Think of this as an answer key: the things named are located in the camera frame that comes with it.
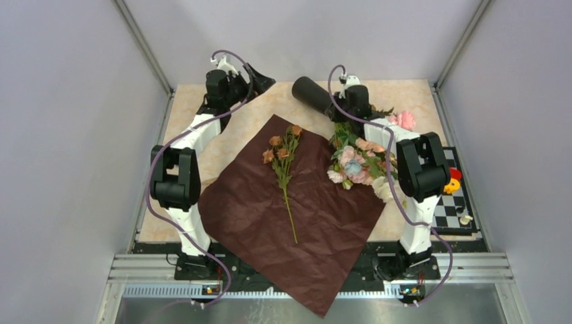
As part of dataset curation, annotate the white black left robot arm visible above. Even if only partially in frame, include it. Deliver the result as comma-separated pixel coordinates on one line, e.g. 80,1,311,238
148,63,276,279

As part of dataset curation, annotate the colourful artificial flower bunch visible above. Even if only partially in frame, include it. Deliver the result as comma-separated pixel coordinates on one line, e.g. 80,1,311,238
327,121,406,206

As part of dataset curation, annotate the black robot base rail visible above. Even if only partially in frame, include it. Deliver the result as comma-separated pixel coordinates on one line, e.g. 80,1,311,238
167,242,441,294

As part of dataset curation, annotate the brown small rose stem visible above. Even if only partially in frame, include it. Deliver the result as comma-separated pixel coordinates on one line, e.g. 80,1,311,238
262,125,303,244

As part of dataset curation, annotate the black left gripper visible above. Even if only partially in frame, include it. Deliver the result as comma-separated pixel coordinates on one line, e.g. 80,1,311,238
223,63,275,107

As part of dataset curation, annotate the black cylindrical vase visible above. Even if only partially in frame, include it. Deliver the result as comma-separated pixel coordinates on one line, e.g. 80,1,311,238
291,76,333,118

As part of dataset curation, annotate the red paper bouquet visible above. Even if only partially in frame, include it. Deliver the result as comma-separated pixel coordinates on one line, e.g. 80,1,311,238
198,115,384,317

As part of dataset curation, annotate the black white checkerboard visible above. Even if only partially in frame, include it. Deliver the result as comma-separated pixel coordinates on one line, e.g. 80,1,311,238
432,146,478,236

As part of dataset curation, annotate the red yellow toy block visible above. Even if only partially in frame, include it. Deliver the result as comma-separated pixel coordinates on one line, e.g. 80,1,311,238
443,167,462,194

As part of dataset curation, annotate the white toothed cable duct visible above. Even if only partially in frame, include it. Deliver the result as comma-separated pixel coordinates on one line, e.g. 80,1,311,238
123,280,426,301

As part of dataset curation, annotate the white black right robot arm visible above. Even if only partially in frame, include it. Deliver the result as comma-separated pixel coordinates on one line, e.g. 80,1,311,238
323,82,451,278

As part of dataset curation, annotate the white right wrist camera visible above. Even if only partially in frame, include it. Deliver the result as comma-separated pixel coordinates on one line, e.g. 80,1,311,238
338,74,362,99

